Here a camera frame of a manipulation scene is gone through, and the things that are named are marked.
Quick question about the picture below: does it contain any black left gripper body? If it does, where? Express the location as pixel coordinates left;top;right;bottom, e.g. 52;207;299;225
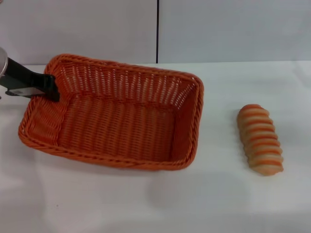
0;57;37;97

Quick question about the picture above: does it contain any orange woven rectangular basket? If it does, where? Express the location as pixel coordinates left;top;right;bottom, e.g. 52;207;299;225
18;53;205;172

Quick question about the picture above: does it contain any striped orange bread loaf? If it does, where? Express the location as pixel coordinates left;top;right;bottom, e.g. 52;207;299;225
237;103;284;177

